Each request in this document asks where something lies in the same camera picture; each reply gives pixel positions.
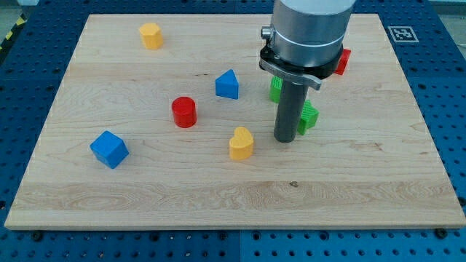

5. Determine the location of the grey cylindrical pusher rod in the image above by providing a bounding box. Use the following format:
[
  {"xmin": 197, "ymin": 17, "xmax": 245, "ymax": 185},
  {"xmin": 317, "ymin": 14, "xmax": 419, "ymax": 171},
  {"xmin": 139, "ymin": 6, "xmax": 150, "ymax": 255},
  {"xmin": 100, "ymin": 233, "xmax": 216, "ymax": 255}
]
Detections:
[{"xmin": 274, "ymin": 80, "xmax": 308, "ymax": 143}]

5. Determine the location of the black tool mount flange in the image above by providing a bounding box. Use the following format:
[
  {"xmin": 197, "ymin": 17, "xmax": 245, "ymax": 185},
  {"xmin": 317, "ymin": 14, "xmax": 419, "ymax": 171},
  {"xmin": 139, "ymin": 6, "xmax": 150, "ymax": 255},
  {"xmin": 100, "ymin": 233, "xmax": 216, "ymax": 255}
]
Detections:
[{"xmin": 259, "ymin": 45, "xmax": 343, "ymax": 90}]

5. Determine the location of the green star block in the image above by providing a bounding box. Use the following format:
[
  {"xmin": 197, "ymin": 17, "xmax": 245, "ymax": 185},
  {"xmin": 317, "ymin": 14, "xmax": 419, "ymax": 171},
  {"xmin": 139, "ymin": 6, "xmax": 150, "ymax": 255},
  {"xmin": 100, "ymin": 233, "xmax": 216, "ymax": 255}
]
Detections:
[{"xmin": 297, "ymin": 100, "xmax": 320, "ymax": 135}]

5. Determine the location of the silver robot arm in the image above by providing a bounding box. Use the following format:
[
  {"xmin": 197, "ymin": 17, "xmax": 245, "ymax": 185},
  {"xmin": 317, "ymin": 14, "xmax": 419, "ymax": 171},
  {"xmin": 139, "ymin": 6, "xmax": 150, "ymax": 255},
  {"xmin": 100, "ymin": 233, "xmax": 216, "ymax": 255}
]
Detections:
[{"xmin": 259, "ymin": 0, "xmax": 355, "ymax": 143}]

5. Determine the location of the red star block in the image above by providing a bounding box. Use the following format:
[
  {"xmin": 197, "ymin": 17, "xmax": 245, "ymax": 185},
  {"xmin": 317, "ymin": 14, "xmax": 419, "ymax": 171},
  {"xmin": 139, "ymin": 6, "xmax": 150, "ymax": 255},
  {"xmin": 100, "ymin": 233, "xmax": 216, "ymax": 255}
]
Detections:
[{"xmin": 334, "ymin": 48, "xmax": 352, "ymax": 75}]

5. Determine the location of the blue triangle block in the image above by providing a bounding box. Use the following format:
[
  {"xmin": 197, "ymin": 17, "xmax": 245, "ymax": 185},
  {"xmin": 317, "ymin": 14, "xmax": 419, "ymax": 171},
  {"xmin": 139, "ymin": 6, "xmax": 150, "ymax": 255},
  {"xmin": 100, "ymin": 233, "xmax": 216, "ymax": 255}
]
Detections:
[{"xmin": 215, "ymin": 69, "xmax": 239, "ymax": 100}]

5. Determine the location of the yellow heart block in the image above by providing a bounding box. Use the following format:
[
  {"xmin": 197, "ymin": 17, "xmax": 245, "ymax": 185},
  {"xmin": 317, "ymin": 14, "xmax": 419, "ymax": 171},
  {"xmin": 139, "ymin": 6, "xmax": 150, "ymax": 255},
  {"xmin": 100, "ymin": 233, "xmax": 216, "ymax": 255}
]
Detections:
[{"xmin": 229, "ymin": 127, "xmax": 254, "ymax": 160}]

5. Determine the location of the fiducial marker tag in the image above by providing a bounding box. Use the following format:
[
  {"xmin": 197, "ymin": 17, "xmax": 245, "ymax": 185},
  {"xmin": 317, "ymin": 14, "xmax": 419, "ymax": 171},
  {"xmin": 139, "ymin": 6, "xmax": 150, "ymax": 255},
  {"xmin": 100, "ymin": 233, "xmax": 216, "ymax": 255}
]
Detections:
[{"xmin": 388, "ymin": 25, "xmax": 419, "ymax": 43}]

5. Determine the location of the red cylinder block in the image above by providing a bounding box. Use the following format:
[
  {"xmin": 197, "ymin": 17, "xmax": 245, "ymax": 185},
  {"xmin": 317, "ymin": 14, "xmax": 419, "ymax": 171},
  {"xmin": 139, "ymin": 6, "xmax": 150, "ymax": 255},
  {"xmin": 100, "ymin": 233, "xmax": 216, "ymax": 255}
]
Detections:
[{"xmin": 171, "ymin": 96, "xmax": 197, "ymax": 128}]

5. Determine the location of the wooden board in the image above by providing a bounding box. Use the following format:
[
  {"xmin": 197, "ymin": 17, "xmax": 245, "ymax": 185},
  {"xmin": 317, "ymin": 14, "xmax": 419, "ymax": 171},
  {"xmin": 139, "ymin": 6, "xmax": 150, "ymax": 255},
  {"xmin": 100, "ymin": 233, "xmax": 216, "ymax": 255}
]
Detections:
[{"xmin": 5, "ymin": 15, "xmax": 465, "ymax": 230}]

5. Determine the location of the yellow hexagon block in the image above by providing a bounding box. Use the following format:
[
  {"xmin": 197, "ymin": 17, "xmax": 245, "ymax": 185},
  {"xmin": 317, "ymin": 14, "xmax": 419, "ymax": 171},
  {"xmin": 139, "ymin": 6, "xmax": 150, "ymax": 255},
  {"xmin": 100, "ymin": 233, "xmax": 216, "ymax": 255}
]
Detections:
[{"xmin": 139, "ymin": 23, "xmax": 164, "ymax": 49}]

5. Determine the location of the blue cube block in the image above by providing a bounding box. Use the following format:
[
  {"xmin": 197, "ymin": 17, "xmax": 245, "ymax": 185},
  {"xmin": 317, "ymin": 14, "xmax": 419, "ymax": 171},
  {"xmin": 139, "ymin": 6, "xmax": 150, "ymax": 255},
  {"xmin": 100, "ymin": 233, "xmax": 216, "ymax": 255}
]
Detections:
[{"xmin": 90, "ymin": 130, "xmax": 129, "ymax": 169}]

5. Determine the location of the yellow black hazard tape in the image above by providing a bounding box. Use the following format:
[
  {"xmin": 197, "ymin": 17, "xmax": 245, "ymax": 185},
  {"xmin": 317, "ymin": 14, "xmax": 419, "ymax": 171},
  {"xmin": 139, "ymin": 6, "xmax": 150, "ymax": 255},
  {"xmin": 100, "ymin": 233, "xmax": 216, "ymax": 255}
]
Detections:
[{"xmin": 1, "ymin": 13, "xmax": 27, "ymax": 51}]

